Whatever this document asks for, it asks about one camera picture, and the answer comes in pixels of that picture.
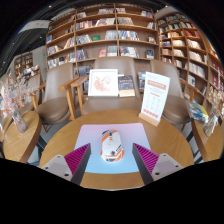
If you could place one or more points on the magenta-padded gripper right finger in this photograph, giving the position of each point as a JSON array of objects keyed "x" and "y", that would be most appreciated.
[{"x": 145, "y": 158}]

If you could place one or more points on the pink-blue gradient mouse pad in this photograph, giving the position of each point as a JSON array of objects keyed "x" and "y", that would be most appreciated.
[{"x": 133, "y": 133}]

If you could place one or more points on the large wooden bookshelf unit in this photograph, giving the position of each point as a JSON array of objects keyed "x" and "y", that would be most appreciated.
[{"x": 103, "y": 36}]

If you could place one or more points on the stack of colourful books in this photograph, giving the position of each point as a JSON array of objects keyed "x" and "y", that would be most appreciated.
[{"x": 197, "y": 111}]

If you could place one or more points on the brown upholstered wooden armchair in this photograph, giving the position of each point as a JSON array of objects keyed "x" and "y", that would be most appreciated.
[
  {"x": 55, "y": 100},
  {"x": 175, "y": 106},
  {"x": 111, "y": 103}
]

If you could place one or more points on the round wooden side table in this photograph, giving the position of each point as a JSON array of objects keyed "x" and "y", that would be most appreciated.
[
  {"x": 20, "y": 146},
  {"x": 210, "y": 146}
]

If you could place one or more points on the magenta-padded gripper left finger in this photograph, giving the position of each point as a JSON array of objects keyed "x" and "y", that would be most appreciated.
[{"x": 77, "y": 158}]

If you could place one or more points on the white sign in wooden stand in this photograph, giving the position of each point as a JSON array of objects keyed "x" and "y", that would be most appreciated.
[{"x": 154, "y": 95}]

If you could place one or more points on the dark cover book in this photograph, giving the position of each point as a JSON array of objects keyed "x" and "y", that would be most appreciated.
[{"x": 126, "y": 85}]

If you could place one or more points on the small distant wooden bookshelf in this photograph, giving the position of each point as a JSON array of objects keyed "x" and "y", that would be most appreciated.
[{"x": 22, "y": 63}]

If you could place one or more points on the curved wooden bookshelf unit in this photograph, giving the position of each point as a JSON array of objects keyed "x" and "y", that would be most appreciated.
[{"x": 193, "y": 50}]

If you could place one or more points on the white framed floral picture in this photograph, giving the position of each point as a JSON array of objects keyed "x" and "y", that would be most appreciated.
[{"x": 103, "y": 82}]

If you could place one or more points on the white and orange computer mouse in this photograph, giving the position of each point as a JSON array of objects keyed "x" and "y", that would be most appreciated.
[{"x": 112, "y": 146}]

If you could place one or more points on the light blue books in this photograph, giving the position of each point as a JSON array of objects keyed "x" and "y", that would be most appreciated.
[{"x": 141, "y": 80}]

